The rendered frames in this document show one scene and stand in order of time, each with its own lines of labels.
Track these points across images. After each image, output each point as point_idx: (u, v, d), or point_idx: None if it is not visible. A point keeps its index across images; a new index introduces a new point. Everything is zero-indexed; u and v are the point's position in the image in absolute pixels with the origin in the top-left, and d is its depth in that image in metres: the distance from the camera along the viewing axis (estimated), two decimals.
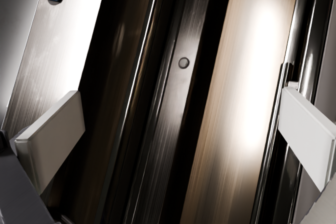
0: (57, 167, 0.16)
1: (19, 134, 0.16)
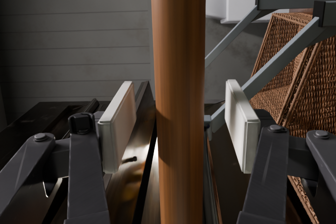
0: (124, 149, 0.18)
1: None
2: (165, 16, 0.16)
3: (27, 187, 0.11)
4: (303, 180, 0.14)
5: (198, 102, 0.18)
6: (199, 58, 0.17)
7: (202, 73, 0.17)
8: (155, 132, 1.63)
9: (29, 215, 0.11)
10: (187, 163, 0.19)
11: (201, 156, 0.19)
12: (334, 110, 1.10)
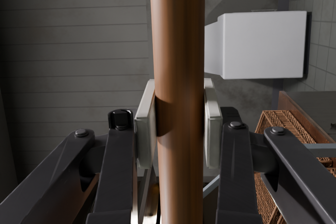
0: (154, 145, 0.18)
1: None
2: (165, 38, 0.16)
3: (62, 182, 0.11)
4: (263, 176, 0.14)
5: (198, 119, 0.18)
6: (198, 77, 0.17)
7: (201, 91, 0.18)
8: (159, 214, 1.82)
9: (62, 209, 0.11)
10: (187, 177, 0.19)
11: (201, 170, 0.20)
12: None
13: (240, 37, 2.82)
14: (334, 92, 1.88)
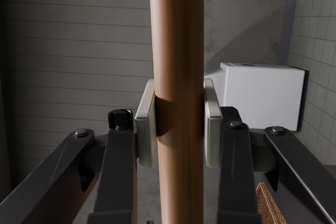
0: (154, 145, 0.18)
1: None
2: (165, 38, 0.16)
3: (62, 182, 0.11)
4: (263, 176, 0.14)
5: (198, 119, 0.18)
6: (198, 77, 0.17)
7: (201, 91, 0.18)
8: None
9: (62, 209, 0.11)
10: (187, 178, 0.19)
11: (201, 171, 0.20)
12: None
13: (241, 89, 2.98)
14: (325, 167, 2.05)
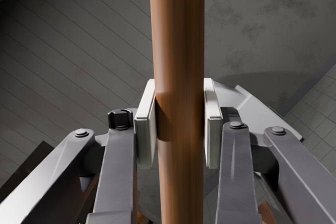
0: (154, 145, 0.18)
1: None
2: (165, 42, 0.16)
3: (62, 182, 0.11)
4: (263, 176, 0.14)
5: (198, 122, 0.18)
6: (198, 81, 0.17)
7: (201, 95, 0.18)
8: None
9: (62, 209, 0.11)
10: (187, 181, 0.19)
11: (201, 173, 0.20)
12: None
13: (247, 119, 3.10)
14: None
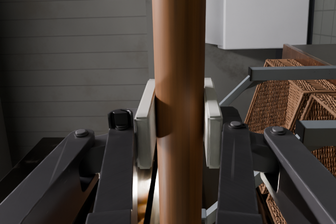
0: (154, 145, 0.18)
1: None
2: (166, 36, 0.16)
3: (62, 182, 0.11)
4: (263, 176, 0.14)
5: (198, 118, 0.18)
6: (199, 76, 0.17)
7: (201, 90, 0.18)
8: (155, 171, 1.71)
9: (62, 209, 0.11)
10: (186, 177, 0.19)
11: (200, 170, 0.20)
12: None
13: (241, 4, 2.72)
14: None
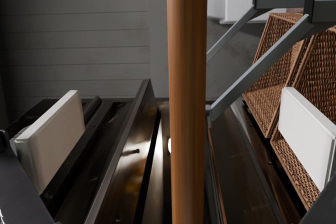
0: (57, 167, 0.16)
1: (19, 134, 0.16)
2: (178, 45, 0.22)
3: None
4: None
5: (201, 105, 0.24)
6: (202, 74, 0.23)
7: (204, 85, 0.24)
8: (156, 128, 1.69)
9: None
10: (192, 151, 0.25)
11: (203, 146, 0.26)
12: (327, 105, 1.15)
13: None
14: None
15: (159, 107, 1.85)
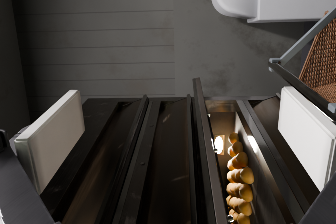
0: (57, 167, 0.16)
1: (19, 134, 0.16)
2: None
3: None
4: None
5: None
6: None
7: None
8: (209, 128, 1.67)
9: None
10: None
11: None
12: None
13: None
14: None
15: (208, 107, 1.83)
